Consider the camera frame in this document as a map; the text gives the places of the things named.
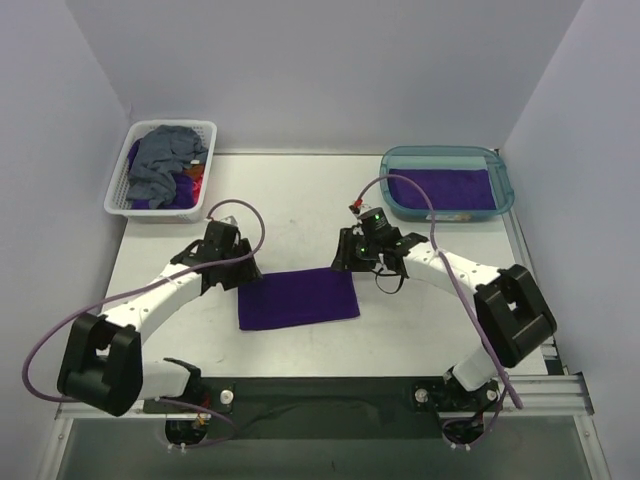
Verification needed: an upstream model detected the purple towel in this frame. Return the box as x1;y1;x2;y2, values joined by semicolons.
238;268;360;331
127;139;197;210
387;169;496;211

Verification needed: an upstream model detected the grey towel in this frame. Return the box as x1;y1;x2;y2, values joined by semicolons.
126;125;208;207

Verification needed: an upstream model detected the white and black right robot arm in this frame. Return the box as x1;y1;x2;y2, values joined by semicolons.
331;226;557;405

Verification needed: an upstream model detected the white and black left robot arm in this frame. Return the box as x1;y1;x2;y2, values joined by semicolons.
57;216;262;416

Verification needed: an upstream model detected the purple towel in basket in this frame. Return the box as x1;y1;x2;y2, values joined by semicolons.
127;139;197;210

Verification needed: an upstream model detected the pink red cloth in basket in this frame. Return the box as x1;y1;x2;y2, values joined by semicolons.
183;164;205;204

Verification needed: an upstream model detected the folded purple towel in bin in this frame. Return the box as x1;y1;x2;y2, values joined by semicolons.
387;169;496;211

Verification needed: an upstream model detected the white plastic laundry basket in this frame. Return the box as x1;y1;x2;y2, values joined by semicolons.
103;119;218;223

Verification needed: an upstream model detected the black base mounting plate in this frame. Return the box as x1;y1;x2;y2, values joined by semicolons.
142;375;500;445

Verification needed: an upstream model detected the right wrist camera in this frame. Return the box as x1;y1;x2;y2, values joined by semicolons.
349;200;399;244

